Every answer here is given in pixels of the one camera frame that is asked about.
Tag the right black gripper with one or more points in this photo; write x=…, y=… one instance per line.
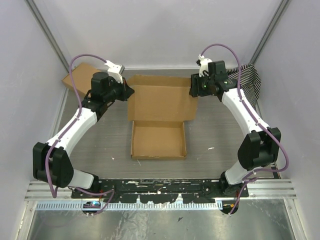
x=196, y=90

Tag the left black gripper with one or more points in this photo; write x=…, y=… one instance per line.
x=127, y=91

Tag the brown cardboard box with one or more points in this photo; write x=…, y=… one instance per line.
x=158, y=110
x=82, y=76

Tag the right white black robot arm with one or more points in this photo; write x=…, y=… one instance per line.
x=259, y=147

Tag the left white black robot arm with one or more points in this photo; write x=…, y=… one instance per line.
x=51, y=160

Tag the black white striped cloth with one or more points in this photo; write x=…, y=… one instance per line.
x=250, y=83

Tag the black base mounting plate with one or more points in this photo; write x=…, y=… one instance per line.
x=160, y=191

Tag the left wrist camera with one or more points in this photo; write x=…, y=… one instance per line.
x=115, y=71

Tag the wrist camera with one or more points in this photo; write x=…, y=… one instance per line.
x=209, y=68
x=115, y=71

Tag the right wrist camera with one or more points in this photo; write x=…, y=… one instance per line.
x=209, y=68

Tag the left aluminium corner post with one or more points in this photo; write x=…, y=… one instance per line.
x=47, y=32

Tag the aluminium corner post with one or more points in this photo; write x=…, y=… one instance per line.
x=279, y=12
x=47, y=32

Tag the aluminium front rail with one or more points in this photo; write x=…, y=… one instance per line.
x=269, y=189

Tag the white slotted cable duct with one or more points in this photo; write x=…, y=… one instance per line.
x=95, y=205

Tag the right aluminium corner post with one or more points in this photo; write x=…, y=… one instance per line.
x=279, y=12

